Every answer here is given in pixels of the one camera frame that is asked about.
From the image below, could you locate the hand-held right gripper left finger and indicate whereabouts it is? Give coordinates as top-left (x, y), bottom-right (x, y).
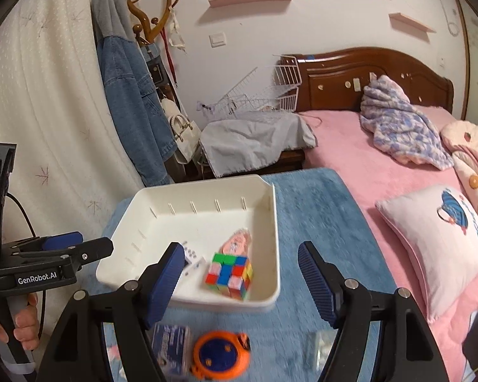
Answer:
top-left (36, 242), bottom-right (185, 382)

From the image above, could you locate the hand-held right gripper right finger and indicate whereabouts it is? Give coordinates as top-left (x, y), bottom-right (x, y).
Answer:
top-left (297, 241), bottom-right (451, 382)

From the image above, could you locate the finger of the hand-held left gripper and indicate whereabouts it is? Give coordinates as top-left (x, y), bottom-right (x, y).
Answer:
top-left (60, 237), bottom-right (114, 274)
top-left (9, 231), bottom-right (84, 256)

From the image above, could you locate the multicoloured puzzle cube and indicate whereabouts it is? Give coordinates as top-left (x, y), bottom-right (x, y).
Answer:
top-left (204, 252), bottom-right (254, 300)

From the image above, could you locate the blue and white card box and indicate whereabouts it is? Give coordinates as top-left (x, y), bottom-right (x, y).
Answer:
top-left (149, 323), bottom-right (192, 378)

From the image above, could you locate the white plastic bin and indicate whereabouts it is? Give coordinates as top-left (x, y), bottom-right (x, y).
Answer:
top-left (96, 174), bottom-right (281, 314)

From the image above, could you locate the orange and blue round toy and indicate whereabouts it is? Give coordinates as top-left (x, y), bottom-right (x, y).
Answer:
top-left (190, 331), bottom-right (251, 380)

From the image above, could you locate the person's left hand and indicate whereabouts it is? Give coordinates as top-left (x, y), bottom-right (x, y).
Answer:
top-left (0, 292), bottom-right (39, 353)

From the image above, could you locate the clear plastic packet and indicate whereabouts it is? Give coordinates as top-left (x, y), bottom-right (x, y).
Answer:
top-left (303, 331), bottom-right (337, 367)

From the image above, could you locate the blue textured blanket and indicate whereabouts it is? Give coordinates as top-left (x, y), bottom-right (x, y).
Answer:
top-left (80, 167), bottom-right (383, 382)

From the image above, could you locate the pink figure toy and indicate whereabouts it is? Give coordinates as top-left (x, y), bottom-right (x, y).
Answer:
top-left (219, 228), bottom-right (251, 256)

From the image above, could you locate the white printed pillow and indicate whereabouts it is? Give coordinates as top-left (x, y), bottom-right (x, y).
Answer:
top-left (375, 185), bottom-right (478, 324)

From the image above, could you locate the pink bed sheet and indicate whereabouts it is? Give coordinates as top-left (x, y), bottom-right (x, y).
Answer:
top-left (303, 105), bottom-right (478, 382)

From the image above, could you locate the white handbag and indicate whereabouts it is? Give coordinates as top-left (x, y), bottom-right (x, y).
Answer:
top-left (161, 97), bottom-right (203, 164)

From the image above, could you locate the white curtain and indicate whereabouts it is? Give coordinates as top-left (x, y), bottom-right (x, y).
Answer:
top-left (0, 0), bottom-right (176, 247)

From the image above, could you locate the grey cloth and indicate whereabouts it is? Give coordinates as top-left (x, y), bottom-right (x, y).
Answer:
top-left (199, 112), bottom-right (317, 178)

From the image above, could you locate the denim jacket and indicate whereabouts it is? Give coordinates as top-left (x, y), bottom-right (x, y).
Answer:
top-left (91, 0), bottom-right (178, 187)

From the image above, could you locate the purple floral blanket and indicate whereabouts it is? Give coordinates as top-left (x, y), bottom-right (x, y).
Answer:
top-left (360, 75), bottom-right (455, 170)

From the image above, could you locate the brown wooden headboard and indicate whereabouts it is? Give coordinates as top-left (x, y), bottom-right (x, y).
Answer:
top-left (281, 47), bottom-right (455, 113)

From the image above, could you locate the cartoon printed quilt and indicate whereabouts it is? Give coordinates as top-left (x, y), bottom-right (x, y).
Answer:
top-left (440, 121), bottom-right (478, 239)

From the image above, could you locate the white cloth bag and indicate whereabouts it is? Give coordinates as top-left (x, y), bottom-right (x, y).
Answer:
top-left (168, 8), bottom-right (189, 55)

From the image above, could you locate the wooden coat rack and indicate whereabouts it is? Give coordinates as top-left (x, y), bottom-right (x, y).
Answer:
top-left (124, 0), bottom-right (186, 48)

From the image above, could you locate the black cable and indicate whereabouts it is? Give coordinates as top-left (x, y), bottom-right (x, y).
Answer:
top-left (5, 192), bottom-right (47, 337)

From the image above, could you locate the white wire rack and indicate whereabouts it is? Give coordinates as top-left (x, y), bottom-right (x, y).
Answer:
top-left (197, 56), bottom-right (303, 122)

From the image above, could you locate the red strap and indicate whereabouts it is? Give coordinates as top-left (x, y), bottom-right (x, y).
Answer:
top-left (164, 24), bottom-right (180, 88)

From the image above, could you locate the short pink wall shelf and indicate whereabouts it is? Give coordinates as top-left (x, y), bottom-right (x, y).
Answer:
top-left (388, 13), bottom-right (437, 33)

